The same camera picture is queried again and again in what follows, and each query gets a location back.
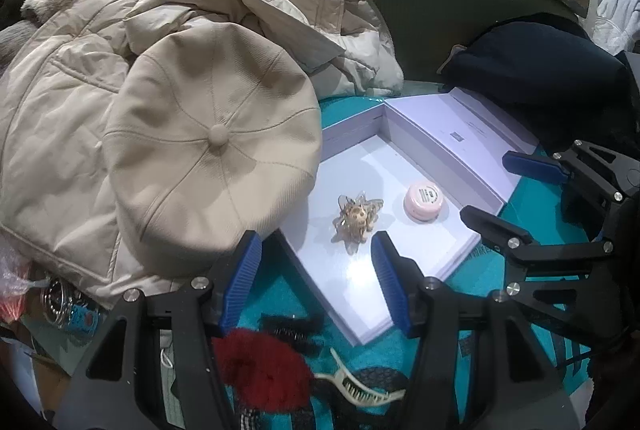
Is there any red fuzzy hair clip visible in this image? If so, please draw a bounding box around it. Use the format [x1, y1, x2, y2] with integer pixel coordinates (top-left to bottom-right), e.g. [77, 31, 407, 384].
[212, 329, 314, 413]

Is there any blue packet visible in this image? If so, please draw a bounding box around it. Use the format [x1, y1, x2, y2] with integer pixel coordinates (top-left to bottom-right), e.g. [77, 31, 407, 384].
[69, 304, 107, 337]

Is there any metal bracelet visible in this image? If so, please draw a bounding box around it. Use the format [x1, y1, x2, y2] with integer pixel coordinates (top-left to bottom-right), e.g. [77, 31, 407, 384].
[41, 277, 77, 327]

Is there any black hair clip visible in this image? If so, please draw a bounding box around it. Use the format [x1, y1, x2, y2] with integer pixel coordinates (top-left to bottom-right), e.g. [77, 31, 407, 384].
[259, 313, 326, 357]

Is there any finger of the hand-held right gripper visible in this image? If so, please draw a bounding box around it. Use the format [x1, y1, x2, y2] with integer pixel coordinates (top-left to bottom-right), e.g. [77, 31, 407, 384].
[459, 205, 627, 346]
[502, 140, 640, 204]

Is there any flower hair clip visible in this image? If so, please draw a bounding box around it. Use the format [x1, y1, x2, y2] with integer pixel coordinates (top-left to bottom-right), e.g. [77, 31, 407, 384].
[331, 193, 385, 255]

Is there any dark navy cloth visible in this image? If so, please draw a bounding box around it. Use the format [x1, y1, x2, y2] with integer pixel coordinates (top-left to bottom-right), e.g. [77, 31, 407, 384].
[439, 13, 640, 153]

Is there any beige puffer jacket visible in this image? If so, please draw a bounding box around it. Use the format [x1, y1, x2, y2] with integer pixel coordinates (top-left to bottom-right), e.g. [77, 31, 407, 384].
[0, 0, 406, 311]

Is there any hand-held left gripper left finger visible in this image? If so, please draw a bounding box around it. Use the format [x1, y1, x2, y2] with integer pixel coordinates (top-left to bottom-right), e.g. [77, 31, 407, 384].
[52, 230, 263, 430]

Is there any black cable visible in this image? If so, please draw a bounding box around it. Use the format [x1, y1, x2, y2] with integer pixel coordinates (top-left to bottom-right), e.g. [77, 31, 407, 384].
[552, 335, 601, 371]

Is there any cream hair claw clip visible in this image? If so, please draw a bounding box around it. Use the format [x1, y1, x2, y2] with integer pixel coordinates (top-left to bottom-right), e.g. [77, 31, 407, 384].
[312, 347, 408, 407]

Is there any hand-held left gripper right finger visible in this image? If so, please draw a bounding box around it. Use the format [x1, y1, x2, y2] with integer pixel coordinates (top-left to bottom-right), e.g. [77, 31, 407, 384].
[371, 231, 586, 430]

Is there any white cloth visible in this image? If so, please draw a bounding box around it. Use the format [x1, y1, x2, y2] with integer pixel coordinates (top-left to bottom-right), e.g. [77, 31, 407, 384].
[592, 0, 640, 56]

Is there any pink round jar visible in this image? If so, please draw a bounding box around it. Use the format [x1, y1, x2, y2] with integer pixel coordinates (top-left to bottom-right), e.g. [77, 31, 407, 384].
[403, 180, 446, 223]

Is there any white gift box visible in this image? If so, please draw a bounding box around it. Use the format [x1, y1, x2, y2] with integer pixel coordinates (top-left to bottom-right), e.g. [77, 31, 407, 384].
[272, 86, 541, 347]

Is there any beige newsboy hat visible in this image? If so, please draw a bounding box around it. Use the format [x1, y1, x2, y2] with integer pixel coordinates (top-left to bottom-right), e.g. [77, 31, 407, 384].
[102, 21, 323, 272]

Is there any red plastic bag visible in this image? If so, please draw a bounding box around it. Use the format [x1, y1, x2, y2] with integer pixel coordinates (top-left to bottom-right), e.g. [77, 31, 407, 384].
[0, 245, 33, 323]

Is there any grey cloth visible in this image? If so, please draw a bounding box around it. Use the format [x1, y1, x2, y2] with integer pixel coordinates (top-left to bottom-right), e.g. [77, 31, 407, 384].
[0, 18, 40, 76]

